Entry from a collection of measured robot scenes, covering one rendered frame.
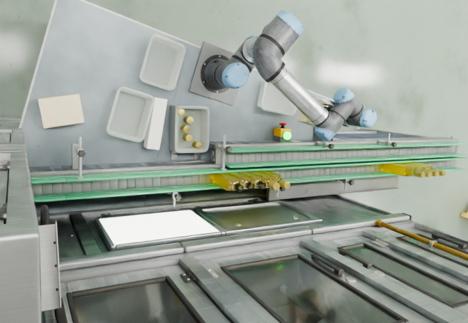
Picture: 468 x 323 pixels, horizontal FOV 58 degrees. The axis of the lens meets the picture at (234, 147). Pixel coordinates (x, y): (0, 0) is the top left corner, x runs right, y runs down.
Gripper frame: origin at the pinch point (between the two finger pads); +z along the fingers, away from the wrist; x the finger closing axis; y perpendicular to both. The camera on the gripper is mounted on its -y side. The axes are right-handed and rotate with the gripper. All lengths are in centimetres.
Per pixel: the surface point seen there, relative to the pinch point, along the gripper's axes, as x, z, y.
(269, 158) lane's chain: 27.1, 22.4, 5.6
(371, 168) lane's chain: 16, 23, -66
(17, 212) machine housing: 44, -93, 121
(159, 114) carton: 21, 29, 66
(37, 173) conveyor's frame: 58, 22, 111
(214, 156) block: 33, 23, 36
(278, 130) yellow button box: 11.3, 29.7, 0.3
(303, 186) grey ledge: 36.6, 22.6, -20.9
